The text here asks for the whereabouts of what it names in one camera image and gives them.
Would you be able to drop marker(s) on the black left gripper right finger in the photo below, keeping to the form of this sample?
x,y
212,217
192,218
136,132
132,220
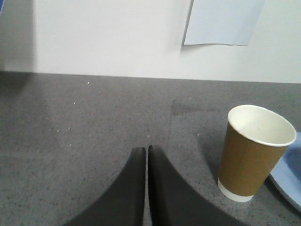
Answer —
x,y
173,202

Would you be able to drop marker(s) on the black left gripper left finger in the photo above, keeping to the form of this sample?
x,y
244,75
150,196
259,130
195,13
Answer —
x,y
122,204

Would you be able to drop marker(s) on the brown paper cup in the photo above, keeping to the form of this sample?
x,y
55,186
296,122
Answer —
x,y
255,140

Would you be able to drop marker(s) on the light blue plate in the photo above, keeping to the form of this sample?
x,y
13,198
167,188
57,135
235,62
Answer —
x,y
286,175

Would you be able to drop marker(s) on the white paper sheet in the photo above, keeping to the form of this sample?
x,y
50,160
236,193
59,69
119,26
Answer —
x,y
222,22

